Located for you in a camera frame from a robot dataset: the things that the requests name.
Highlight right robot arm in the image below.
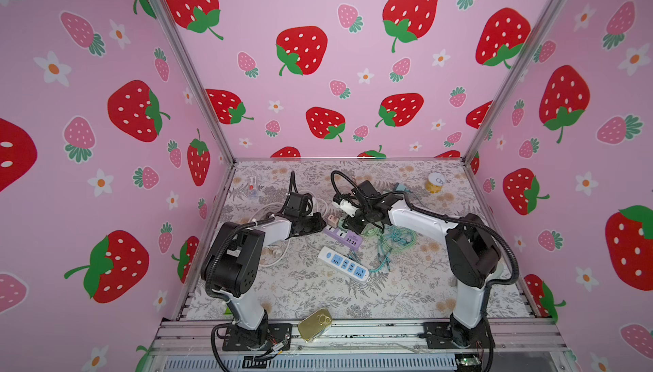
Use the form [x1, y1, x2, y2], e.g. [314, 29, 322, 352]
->
[330, 171, 520, 371]

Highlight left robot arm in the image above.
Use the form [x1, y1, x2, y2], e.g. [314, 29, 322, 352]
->
[200, 172, 327, 371]

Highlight blue charger plug far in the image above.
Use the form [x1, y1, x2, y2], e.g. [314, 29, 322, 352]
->
[396, 183, 409, 193]

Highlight purple power strip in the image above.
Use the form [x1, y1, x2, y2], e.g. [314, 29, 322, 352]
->
[323, 226, 363, 251]

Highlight clear plastic small box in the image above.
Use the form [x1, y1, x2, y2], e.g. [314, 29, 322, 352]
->
[247, 176, 258, 193]

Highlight white blue power strip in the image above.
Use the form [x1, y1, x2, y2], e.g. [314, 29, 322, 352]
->
[318, 246, 370, 282]

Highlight yellow tin can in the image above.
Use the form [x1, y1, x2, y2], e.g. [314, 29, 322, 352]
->
[425, 172, 447, 194]

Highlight gold sardine tin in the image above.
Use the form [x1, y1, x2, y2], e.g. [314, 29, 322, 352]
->
[298, 308, 333, 342]

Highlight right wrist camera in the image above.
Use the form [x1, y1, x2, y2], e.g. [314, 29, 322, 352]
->
[333, 196, 359, 217]

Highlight green cable tangle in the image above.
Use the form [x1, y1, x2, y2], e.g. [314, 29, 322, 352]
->
[366, 218, 418, 276]

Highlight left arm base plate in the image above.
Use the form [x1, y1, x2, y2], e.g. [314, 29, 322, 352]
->
[222, 323, 292, 352]

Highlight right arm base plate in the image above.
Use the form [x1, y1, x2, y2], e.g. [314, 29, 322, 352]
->
[418, 322, 495, 350]

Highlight aluminium front rail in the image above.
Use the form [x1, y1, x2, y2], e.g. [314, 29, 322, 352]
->
[144, 319, 580, 371]

